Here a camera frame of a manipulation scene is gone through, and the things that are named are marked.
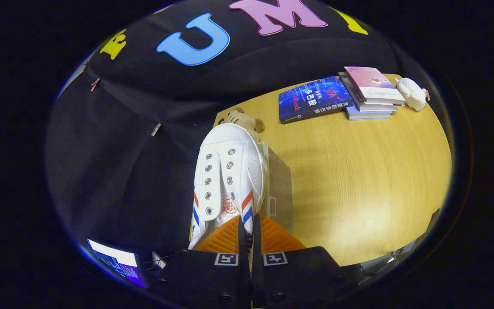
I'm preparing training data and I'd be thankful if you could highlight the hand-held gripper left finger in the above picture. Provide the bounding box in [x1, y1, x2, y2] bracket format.
[157, 215, 247, 309]

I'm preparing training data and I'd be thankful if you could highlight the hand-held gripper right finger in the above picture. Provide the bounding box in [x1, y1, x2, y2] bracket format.
[251, 214, 361, 309]

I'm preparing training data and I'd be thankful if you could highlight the white canvas shoe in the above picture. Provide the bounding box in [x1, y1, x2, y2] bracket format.
[188, 123, 268, 250]

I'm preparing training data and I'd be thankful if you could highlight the lit computer screen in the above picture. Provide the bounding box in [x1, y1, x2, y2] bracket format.
[87, 239, 149, 289]

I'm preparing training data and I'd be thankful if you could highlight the tan plush dog toy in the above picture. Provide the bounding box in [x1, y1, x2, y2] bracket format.
[223, 109, 265, 142]

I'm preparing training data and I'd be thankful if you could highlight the black backdrop cloth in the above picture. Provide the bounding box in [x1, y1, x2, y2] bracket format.
[45, 0, 445, 258]

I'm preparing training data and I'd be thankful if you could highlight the blue cover book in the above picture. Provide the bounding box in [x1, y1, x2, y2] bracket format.
[278, 76, 354, 125]

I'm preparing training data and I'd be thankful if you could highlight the pale blue book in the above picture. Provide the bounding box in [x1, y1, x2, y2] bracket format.
[345, 105, 393, 121]

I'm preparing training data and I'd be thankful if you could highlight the pink cover book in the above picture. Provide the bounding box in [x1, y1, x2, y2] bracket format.
[344, 66, 406, 106]

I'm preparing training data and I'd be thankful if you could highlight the white plush toy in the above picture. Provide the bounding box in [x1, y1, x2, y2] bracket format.
[395, 77, 429, 112]

